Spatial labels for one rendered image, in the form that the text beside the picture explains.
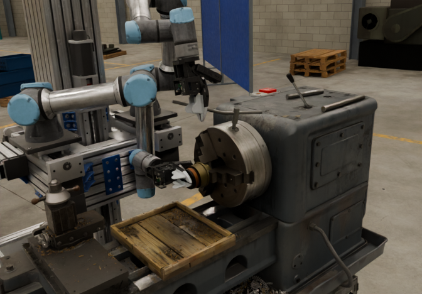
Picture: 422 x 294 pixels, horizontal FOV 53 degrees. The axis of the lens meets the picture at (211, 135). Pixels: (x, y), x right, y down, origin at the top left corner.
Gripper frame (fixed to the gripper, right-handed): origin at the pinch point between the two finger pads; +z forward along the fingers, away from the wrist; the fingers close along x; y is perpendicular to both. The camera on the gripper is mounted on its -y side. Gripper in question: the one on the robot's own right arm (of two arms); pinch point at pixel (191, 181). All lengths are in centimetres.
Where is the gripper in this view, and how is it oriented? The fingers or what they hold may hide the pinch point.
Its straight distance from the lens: 147.3
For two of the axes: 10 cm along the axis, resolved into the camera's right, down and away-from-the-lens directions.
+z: 6.2, 2.2, -7.5
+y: -7.8, 2.2, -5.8
